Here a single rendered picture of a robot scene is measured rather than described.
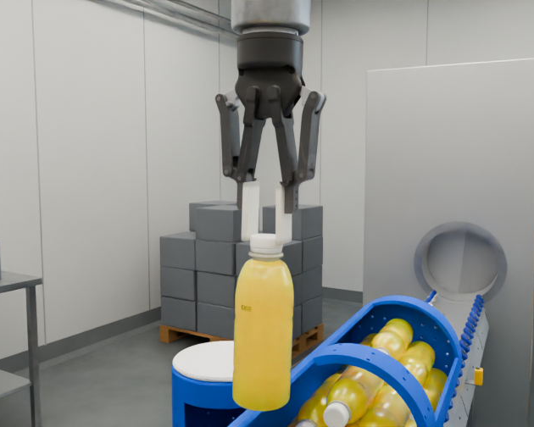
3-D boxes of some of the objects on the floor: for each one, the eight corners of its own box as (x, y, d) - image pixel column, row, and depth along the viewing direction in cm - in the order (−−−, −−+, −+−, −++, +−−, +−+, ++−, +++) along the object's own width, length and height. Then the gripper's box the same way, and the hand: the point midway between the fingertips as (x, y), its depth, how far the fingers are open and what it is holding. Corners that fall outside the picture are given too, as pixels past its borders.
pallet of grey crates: (323, 339, 479) (325, 205, 468) (277, 368, 411) (278, 213, 400) (214, 318, 541) (214, 200, 530) (159, 341, 473) (157, 206, 462)
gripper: (351, 36, 61) (343, 243, 64) (225, 46, 68) (223, 231, 71) (327, 22, 54) (319, 254, 57) (190, 34, 62) (190, 239, 65)
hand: (267, 213), depth 64 cm, fingers closed on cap, 4 cm apart
